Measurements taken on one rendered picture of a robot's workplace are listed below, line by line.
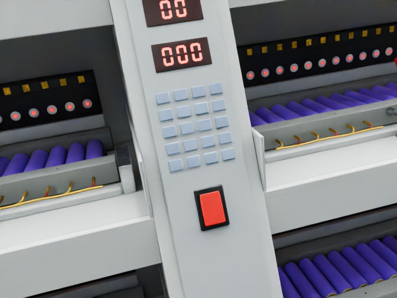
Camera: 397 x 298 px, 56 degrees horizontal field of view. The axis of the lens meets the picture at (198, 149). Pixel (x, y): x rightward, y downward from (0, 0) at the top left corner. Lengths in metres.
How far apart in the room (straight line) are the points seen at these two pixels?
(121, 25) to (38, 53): 0.23
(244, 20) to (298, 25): 0.08
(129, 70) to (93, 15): 0.05
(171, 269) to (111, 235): 0.06
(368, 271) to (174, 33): 0.36
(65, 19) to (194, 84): 0.11
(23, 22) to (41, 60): 0.19
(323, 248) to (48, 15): 0.42
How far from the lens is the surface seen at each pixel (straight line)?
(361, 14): 0.63
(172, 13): 0.31
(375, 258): 0.53
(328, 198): 0.36
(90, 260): 0.32
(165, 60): 0.30
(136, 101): 0.30
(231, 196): 0.31
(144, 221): 0.31
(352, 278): 0.50
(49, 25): 0.33
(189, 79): 0.30
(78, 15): 0.33
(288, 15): 0.57
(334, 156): 0.38
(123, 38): 0.31
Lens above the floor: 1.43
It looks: 3 degrees down
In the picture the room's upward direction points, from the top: 11 degrees counter-clockwise
